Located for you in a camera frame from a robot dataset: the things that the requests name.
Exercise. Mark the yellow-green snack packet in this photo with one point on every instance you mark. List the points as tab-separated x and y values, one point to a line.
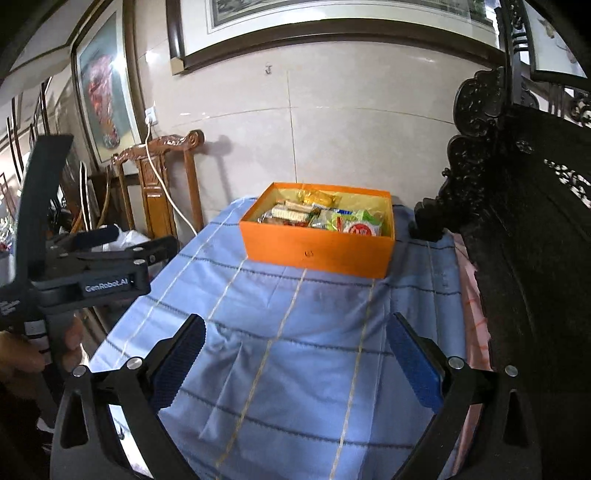
330	222

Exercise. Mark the brown wooden chair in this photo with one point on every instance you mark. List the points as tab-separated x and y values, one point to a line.
152	184

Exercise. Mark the white wall socket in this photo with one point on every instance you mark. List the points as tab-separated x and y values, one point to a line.
151	116

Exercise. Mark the white plastic bag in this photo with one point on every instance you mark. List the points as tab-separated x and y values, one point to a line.
131	237

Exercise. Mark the yellow snack packet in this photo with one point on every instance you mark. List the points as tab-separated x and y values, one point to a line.
318	198

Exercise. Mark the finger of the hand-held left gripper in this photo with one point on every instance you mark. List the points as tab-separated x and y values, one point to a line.
99	235
157	249

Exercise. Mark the pink cloth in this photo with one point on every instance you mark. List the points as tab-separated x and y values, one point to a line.
475	314

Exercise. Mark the person's left hand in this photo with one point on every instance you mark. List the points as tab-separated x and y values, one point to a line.
23	355

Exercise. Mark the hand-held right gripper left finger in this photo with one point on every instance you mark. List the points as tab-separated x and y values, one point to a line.
180	364

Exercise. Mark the framed red painting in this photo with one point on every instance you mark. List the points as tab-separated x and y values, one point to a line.
104	87

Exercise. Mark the person's left forearm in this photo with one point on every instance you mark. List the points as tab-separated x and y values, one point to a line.
23	424

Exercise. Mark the green snack packet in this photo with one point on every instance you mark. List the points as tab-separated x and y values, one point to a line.
371	215

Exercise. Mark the dark framed picture panel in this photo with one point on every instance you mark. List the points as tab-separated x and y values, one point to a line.
554	46

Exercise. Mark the round red white cake packet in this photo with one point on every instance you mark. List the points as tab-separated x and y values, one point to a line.
362	228

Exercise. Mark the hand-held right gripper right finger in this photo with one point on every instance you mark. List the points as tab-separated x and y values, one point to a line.
415	364

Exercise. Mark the blue checked cloth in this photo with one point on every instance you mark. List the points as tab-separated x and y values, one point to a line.
286	323

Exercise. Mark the large dark framed picture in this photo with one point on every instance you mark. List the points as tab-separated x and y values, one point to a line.
323	14

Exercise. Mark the orange cardboard box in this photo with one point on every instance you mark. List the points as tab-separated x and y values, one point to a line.
323	254

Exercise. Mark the beige orange-edged snack packet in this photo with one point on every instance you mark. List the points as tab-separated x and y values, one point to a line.
288	213

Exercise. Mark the dark carved wooden furniture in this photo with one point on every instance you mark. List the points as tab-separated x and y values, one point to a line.
531	254

